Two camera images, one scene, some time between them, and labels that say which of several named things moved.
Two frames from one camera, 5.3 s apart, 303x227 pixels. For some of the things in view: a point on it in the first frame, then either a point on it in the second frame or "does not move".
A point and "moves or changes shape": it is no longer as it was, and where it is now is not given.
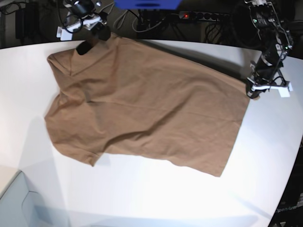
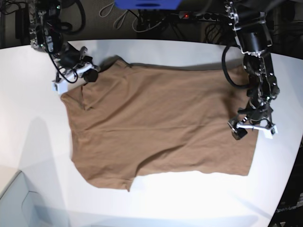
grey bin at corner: [20, 207] does not move
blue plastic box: [147, 4] does not move
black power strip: [201, 15] does not move
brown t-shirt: [126, 97] moves or changes shape
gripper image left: [95, 21] to [73, 62]
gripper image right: [262, 78] to [256, 115]
